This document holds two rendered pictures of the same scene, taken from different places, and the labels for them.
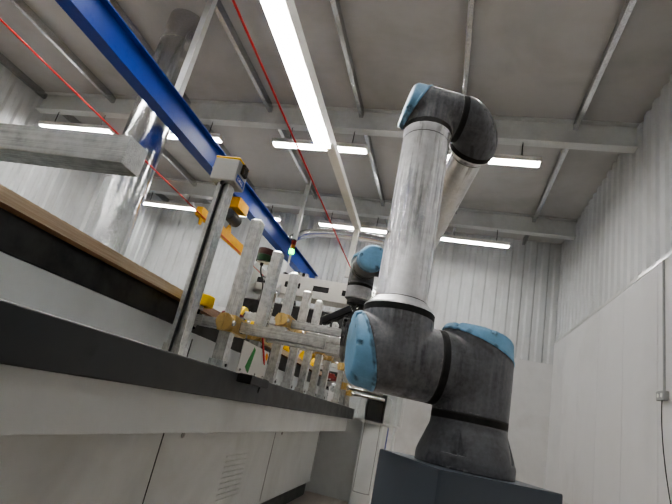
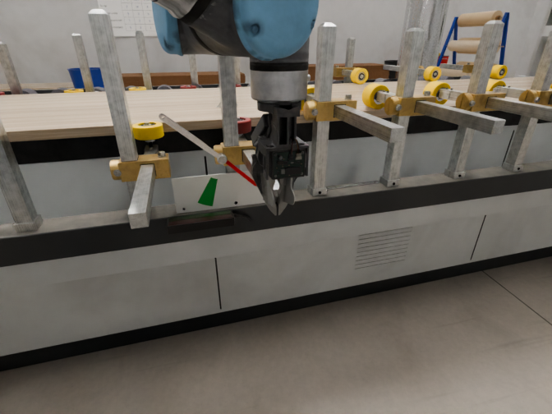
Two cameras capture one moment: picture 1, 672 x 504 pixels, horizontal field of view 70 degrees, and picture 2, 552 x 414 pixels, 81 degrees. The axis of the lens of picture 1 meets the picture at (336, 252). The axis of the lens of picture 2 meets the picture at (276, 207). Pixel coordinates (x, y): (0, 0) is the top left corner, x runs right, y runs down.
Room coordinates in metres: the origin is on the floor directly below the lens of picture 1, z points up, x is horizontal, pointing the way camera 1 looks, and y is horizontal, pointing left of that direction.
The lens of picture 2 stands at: (1.37, -0.58, 1.11)
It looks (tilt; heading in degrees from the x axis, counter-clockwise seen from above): 27 degrees down; 61
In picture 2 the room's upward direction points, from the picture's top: straight up
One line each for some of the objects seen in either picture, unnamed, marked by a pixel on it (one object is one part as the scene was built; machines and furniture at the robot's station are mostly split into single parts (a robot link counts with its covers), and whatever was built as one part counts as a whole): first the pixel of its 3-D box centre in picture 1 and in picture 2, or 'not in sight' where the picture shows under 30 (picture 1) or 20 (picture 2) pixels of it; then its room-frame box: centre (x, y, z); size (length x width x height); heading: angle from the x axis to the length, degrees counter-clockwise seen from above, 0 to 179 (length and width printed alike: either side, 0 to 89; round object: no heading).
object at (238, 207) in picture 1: (232, 216); not in sight; (6.50, 1.57, 2.95); 0.34 x 0.26 x 0.49; 165
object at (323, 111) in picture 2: (285, 322); (329, 109); (1.94, 0.14, 0.95); 0.13 x 0.06 x 0.05; 166
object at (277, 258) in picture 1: (262, 315); (230, 128); (1.67, 0.20, 0.91); 0.03 x 0.03 x 0.48; 76
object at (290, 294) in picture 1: (281, 329); (320, 123); (1.92, 0.14, 0.91); 0.03 x 0.03 x 0.48; 76
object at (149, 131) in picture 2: (198, 311); (150, 143); (1.50, 0.38, 0.85); 0.08 x 0.08 x 0.11
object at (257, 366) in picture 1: (254, 361); (223, 190); (1.64, 0.19, 0.75); 0.26 x 0.01 x 0.10; 166
